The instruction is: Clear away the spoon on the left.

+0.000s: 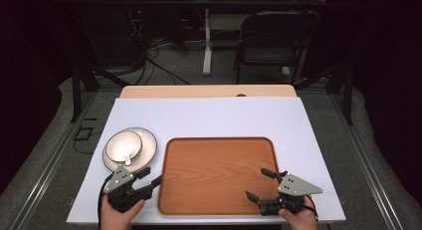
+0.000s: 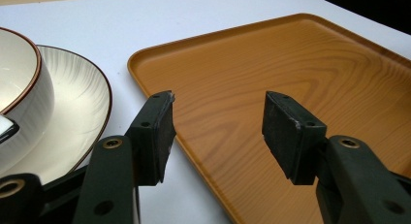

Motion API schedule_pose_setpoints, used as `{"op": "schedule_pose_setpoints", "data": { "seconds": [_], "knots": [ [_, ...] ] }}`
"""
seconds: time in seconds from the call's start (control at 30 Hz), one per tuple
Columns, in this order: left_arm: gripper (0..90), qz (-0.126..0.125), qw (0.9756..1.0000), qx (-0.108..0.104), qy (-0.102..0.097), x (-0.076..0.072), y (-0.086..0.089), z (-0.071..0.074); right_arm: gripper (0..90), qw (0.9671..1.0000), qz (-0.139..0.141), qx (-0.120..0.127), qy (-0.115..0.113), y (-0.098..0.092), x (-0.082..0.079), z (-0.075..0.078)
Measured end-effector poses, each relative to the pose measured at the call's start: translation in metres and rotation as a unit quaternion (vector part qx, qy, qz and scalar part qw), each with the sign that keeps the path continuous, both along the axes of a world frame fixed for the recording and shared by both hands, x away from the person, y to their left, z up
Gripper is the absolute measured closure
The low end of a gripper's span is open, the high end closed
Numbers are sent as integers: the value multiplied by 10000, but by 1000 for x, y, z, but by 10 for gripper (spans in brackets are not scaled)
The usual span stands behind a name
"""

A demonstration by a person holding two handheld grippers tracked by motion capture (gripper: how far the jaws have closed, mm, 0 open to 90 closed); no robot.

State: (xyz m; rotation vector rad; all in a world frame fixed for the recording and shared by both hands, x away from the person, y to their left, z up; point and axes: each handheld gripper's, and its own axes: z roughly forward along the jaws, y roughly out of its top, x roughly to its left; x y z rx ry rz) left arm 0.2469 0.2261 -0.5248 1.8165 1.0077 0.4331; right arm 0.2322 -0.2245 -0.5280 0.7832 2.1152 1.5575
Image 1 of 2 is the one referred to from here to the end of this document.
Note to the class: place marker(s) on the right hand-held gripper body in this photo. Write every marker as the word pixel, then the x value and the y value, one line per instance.
pixel 295 187

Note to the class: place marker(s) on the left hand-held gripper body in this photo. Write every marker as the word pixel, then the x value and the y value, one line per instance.
pixel 118 182

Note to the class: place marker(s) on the white plate with dark rim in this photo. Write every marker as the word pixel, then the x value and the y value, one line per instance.
pixel 148 145

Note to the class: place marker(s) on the brown wooden tray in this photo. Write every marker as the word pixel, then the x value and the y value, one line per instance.
pixel 215 177

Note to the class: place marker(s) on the person's right hand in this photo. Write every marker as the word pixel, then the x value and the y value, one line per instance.
pixel 300 218

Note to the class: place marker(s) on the person's left hand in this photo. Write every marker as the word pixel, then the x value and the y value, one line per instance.
pixel 114 218

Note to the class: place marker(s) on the white board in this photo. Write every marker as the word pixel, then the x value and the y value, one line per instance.
pixel 215 117

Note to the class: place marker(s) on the black metal stand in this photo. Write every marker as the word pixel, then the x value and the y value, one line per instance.
pixel 77 90
pixel 346 90

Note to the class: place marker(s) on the light wooden table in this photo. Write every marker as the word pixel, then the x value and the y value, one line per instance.
pixel 205 91

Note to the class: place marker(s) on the white desk leg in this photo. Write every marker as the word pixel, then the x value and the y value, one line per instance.
pixel 207 54

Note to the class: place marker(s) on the black folding chair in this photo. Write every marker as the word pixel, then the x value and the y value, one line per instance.
pixel 275 27

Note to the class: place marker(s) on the black floor outlet frame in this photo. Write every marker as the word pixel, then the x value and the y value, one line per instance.
pixel 83 133

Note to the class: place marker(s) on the aluminium floor rail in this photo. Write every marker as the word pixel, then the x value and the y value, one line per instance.
pixel 46 170
pixel 368 170

